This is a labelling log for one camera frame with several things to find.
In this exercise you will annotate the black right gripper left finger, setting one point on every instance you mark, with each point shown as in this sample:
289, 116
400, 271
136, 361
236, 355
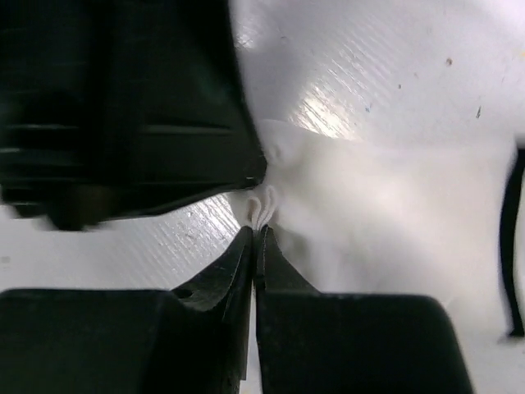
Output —
192, 339

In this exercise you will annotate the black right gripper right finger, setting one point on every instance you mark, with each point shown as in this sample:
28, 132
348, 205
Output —
315, 342

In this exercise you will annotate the white sock with black stripes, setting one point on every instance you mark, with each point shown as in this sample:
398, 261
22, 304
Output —
432, 220

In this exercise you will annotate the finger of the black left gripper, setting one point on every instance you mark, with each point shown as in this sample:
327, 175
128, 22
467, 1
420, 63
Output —
121, 109

